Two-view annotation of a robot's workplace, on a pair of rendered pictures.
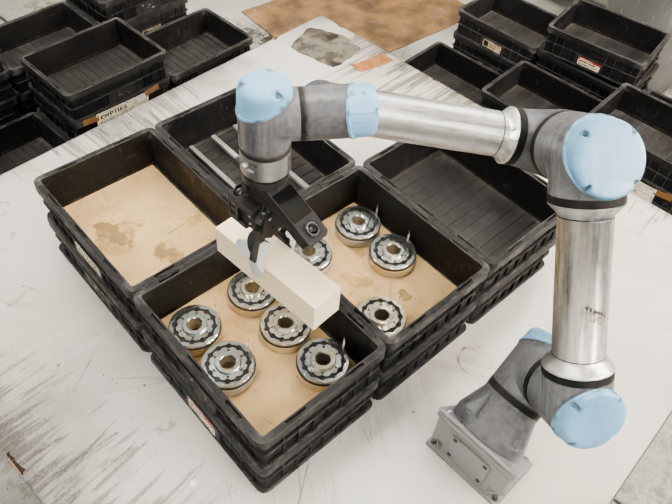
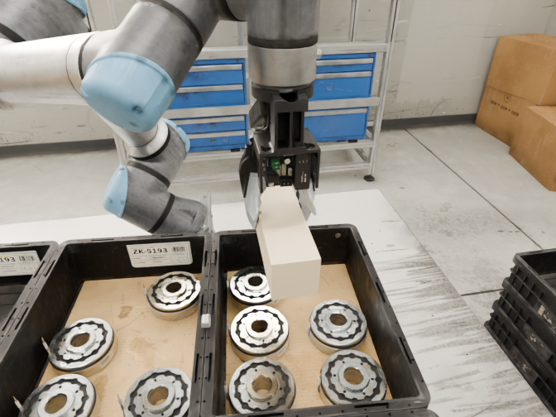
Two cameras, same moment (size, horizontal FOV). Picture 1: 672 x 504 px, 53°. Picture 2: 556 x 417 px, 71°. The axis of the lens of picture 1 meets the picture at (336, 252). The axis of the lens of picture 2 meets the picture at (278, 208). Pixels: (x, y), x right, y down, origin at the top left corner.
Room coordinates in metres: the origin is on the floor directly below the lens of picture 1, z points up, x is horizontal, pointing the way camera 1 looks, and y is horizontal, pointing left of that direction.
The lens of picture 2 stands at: (1.08, 0.40, 1.42)
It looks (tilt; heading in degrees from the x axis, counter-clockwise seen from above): 34 degrees down; 221
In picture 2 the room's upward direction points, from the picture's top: straight up
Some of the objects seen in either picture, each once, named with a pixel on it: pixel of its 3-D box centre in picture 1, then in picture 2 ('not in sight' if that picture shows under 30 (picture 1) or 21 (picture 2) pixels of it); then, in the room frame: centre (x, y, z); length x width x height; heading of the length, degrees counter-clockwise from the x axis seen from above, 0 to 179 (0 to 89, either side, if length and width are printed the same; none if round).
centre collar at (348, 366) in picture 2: (194, 324); (353, 376); (0.73, 0.26, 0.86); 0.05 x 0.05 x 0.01
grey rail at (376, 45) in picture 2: not in sight; (251, 51); (-0.61, -1.27, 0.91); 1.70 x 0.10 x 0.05; 141
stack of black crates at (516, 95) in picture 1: (533, 133); not in sight; (2.14, -0.72, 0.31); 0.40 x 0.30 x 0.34; 51
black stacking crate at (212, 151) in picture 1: (254, 163); not in sight; (1.20, 0.22, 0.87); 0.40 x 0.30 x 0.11; 47
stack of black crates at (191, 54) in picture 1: (193, 76); not in sight; (2.28, 0.64, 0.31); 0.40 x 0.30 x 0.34; 141
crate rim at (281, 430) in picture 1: (258, 324); (298, 303); (0.71, 0.13, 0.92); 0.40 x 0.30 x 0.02; 47
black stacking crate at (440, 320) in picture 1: (370, 264); (122, 336); (0.93, -0.08, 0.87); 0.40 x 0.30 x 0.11; 47
